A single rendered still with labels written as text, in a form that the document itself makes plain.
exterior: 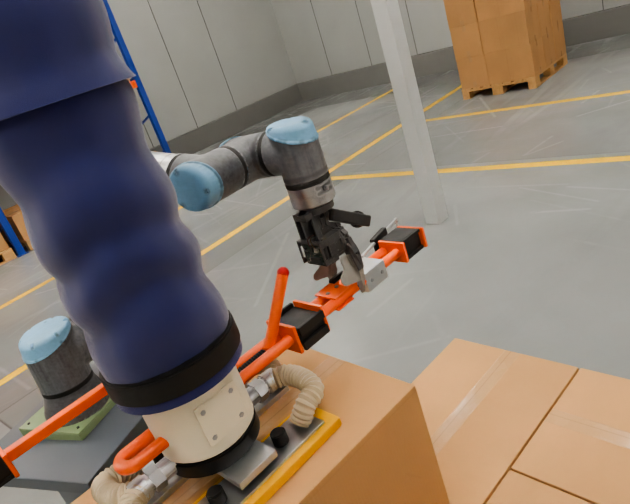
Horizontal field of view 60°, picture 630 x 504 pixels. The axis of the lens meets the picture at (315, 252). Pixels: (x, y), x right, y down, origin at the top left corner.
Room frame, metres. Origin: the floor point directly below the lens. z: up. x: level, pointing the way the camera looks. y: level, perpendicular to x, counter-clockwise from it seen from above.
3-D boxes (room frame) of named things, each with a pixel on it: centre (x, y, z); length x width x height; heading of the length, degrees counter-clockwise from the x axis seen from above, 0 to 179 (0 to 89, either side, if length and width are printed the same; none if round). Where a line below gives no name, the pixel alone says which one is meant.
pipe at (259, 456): (0.80, 0.27, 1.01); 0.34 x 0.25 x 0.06; 128
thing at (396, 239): (1.17, -0.20, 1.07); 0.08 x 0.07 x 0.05; 128
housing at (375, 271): (1.09, -0.09, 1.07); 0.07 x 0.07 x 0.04; 38
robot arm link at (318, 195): (1.04, -0.03, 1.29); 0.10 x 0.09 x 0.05; 37
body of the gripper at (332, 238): (1.04, -0.03, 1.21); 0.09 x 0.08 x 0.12; 127
